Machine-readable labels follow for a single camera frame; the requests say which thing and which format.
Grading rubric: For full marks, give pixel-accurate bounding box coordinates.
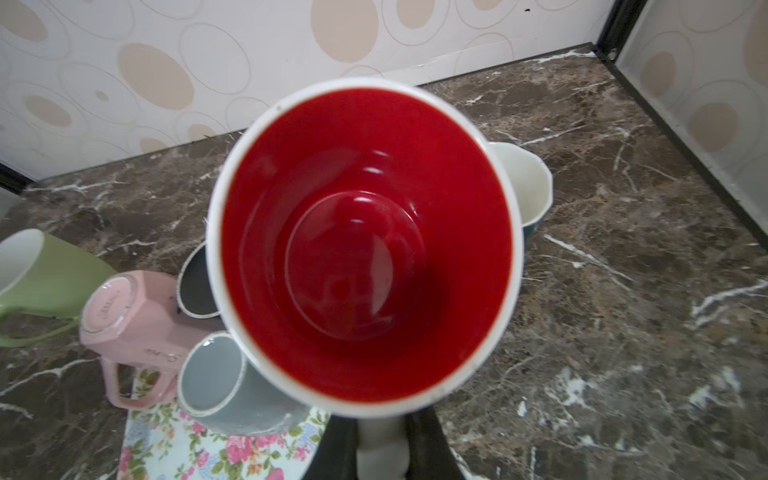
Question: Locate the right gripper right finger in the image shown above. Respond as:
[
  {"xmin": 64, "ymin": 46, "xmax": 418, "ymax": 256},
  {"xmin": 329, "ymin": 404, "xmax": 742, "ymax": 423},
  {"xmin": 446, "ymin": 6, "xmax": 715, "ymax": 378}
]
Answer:
[{"xmin": 405, "ymin": 407, "xmax": 464, "ymax": 480}]

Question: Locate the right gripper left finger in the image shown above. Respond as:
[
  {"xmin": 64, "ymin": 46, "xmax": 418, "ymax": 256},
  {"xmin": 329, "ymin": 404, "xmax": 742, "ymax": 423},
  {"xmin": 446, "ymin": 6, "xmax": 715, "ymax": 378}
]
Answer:
[{"xmin": 302, "ymin": 415, "xmax": 358, "ymax": 480}]

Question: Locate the grey mug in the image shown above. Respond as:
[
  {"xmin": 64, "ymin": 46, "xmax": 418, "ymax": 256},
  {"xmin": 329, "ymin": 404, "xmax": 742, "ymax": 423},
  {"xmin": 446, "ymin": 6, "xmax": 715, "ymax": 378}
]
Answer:
[{"xmin": 177, "ymin": 331, "xmax": 311, "ymax": 436}]

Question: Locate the white mug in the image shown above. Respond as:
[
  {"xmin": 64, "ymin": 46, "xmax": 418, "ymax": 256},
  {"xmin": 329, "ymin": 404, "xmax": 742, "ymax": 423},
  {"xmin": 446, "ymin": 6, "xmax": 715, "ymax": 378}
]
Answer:
[{"xmin": 205, "ymin": 76, "xmax": 525, "ymax": 480}]

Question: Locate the pink mug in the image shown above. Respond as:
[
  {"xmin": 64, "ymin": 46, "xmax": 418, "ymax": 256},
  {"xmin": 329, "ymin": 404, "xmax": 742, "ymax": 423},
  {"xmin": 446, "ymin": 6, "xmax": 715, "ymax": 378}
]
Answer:
[{"xmin": 79, "ymin": 270, "xmax": 223, "ymax": 410}]

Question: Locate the dark green mug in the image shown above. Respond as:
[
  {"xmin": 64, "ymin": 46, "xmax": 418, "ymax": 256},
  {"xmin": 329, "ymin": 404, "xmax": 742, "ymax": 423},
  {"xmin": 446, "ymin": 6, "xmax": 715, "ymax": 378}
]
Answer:
[{"xmin": 490, "ymin": 142, "xmax": 554, "ymax": 242}]

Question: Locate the light green mug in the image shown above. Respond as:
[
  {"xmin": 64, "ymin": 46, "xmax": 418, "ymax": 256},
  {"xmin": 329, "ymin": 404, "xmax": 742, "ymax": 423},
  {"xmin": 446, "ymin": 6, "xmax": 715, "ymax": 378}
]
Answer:
[{"xmin": 1, "ymin": 228, "xmax": 117, "ymax": 348}]

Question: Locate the black mug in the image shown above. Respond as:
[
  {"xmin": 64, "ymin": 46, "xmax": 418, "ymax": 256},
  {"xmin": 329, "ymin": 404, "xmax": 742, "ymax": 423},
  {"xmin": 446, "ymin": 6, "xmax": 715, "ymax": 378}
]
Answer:
[{"xmin": 176, "ymin": 242, "xmax": 219, "ymax": 320}]

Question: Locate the floral serving tray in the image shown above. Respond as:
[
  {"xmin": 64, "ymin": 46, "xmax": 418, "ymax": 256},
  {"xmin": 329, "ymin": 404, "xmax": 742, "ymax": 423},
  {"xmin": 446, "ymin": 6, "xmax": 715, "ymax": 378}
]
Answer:
[{"xmin": 116, "ymin": 400, "xmax": 330, "ymax": 479}]

